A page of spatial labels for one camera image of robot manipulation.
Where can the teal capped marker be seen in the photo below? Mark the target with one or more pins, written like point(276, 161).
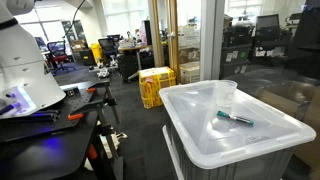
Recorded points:
point(233, 117)

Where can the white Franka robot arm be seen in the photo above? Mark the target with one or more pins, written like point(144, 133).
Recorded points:
point(26, 66)

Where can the clear plastic cup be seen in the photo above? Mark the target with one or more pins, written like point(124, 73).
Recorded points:
point(226, 96)

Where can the white cardboard box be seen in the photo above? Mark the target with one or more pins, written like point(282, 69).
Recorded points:
point(190, 73)

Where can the black cart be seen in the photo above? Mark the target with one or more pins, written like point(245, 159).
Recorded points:
point(128, 68)

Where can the wooden door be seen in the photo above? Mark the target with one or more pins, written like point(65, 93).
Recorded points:
point(173, 50)

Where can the brown labelled cardboard box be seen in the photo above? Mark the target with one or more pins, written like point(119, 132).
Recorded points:
point(189, 55)

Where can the wooden top desk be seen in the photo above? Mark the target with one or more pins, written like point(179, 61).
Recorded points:
point(133, 48)

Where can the clear plastic bin lid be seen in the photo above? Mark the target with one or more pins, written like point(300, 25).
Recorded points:
point(200, 130)

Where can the white gadget on floor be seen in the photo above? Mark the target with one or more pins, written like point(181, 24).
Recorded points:
point(104, 70)

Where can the blue office chair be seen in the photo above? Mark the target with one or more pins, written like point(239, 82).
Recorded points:
point(107, 45)

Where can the yellow bin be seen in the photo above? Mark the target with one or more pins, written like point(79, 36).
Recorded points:
point(96, 51)

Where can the black filing cabinet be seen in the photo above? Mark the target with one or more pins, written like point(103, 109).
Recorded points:
point(233, 65)

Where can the black optical breadboard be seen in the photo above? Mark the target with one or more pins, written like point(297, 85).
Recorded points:
point(81, 100)

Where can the black crate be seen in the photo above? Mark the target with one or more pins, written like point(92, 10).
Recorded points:
point(87, 57)

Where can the small brown cardboard box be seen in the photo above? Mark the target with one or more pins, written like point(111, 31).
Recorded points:
point(78, 45)

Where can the red office chair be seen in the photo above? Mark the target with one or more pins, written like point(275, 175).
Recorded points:
point(56, 53)

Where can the black office chair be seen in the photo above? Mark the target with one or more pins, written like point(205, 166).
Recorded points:
point(266, 25)

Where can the gray storage bin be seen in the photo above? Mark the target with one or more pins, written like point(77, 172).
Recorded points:
point(260, 166)

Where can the large brown cardboard box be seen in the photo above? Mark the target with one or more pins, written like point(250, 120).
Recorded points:
point(286, 96)

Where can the black work table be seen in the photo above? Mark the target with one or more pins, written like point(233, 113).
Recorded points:
point(50, 160)

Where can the glass wall frame post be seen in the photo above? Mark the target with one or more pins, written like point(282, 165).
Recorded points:
point(211, 40)

